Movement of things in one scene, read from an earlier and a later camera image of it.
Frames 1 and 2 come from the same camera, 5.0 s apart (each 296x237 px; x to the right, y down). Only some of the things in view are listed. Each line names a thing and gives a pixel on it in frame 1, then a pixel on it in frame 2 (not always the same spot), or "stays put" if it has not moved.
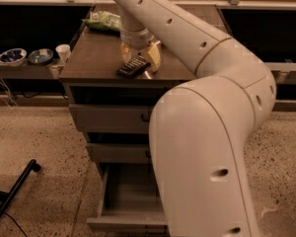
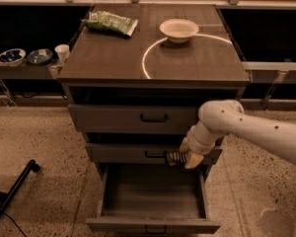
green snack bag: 103,20 stays put
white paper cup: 63,50 stays put
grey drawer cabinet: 111,106 stays put
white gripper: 137,38 -> 196,145
